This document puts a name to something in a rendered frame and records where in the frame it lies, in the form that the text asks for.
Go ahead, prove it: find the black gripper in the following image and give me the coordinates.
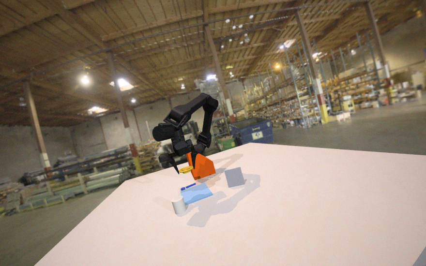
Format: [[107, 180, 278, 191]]
[[159, 135, 204, 174]]

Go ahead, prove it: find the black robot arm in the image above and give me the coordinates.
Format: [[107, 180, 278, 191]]
[[152, 93, 219, 157]]

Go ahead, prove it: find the grey cylinder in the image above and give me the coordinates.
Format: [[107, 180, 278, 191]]
[[171, 195, 186, 215]]

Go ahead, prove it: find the yellow plate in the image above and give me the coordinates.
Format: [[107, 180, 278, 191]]
[[179, 166, 193, 174]]

